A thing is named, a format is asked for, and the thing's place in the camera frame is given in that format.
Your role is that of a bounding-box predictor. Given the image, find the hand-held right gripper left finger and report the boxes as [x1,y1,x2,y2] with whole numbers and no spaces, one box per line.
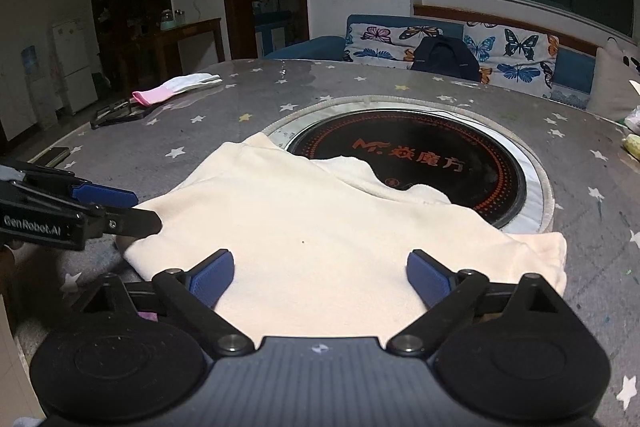
[75,249,255,355]

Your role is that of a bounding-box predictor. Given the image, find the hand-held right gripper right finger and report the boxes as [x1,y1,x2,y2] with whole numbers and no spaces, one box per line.
[386,249,571,356]

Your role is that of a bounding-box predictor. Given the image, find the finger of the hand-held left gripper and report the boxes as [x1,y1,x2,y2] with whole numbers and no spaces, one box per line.
[82,206,164,239]
[70,183,140,209]

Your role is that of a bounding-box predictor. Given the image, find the cream shirt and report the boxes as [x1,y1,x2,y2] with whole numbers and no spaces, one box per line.
[116,132,568,343]

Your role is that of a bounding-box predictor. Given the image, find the black clothes hanger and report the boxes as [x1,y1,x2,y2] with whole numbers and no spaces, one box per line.
[90,99,151,130]

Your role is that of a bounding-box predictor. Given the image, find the black phone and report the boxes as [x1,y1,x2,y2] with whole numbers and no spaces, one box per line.
[30,147,71,168]

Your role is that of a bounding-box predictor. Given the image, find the round black induction cooker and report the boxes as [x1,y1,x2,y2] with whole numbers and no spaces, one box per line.
[270,99,553,235]

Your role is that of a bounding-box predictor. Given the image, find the white glove with pink cuff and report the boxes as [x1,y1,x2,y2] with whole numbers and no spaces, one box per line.
[131,73,223,106]

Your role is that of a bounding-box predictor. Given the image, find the water dispenser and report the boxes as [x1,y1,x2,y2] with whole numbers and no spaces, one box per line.
[20,46,58,128]

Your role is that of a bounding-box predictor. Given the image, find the white refrigerator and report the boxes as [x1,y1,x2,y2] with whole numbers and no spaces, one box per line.
[50,18,99,115]

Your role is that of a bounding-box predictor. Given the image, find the wooden side table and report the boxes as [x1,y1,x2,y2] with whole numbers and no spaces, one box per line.
[150,18,226,76]

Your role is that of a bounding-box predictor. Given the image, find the black backpack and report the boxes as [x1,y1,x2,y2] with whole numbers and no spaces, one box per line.
[410,36,482,82]

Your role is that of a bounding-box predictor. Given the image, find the butterfly print cushions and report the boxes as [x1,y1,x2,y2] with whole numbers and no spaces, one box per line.
[342,22,560,100]

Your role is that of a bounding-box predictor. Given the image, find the blue sofa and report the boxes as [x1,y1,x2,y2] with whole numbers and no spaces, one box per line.
[262,14,601,110]

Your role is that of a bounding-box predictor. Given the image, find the grey pillow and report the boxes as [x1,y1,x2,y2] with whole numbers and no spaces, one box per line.
[585,38,640,122]

